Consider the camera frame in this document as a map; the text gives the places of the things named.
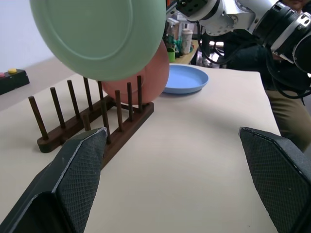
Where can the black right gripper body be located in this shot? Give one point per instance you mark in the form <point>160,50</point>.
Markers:
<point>192,7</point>

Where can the brown wooden dish rack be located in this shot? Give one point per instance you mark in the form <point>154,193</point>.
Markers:
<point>136,116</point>

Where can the cream table cloth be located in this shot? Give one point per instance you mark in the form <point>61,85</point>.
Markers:
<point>182,157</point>

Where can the light blue plastic plate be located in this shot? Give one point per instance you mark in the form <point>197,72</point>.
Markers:
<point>184,77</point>

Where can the green cup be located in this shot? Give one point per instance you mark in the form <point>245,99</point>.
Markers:
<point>171,55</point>

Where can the light green plastic plate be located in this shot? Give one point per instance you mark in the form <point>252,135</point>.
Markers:
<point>97,36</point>

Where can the clear spray bottle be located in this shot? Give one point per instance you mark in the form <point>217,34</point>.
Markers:
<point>171,34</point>

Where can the yellow round button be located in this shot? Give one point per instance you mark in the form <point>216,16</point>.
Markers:
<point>11,71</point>

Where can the pink red plastic plate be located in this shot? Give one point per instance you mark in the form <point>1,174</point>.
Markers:
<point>155,80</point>

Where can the black button box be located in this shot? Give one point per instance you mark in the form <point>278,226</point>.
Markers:
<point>14,82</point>

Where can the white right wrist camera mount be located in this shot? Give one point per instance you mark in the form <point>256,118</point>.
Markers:
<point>211,9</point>

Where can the white lidded tumbler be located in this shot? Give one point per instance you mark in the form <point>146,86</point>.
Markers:
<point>186,41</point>

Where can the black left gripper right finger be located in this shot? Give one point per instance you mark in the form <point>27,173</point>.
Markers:
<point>279,174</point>

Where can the person in dark jacket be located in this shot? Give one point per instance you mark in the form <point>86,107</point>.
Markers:
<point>289,116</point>

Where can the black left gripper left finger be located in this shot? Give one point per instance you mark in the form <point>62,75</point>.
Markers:
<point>73,174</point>

